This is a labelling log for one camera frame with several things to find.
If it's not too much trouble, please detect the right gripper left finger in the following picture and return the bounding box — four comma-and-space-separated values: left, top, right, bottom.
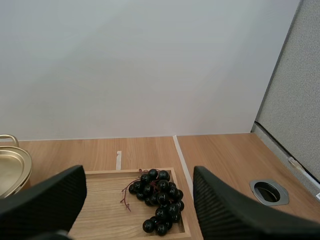
0, 164, 88, 240

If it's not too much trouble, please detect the gold pot with two handles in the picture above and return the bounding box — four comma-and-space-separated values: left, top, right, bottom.
0, 134, 33, 200

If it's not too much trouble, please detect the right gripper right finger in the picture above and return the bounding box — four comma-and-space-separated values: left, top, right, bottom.
193, 165, 320, 240

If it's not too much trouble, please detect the shallow wooden tray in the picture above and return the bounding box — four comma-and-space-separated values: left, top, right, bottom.
67, 167, 192, 240

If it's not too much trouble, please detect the bunch of dark toy grapes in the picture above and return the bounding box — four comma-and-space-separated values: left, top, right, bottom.
121, 168, 185, 237

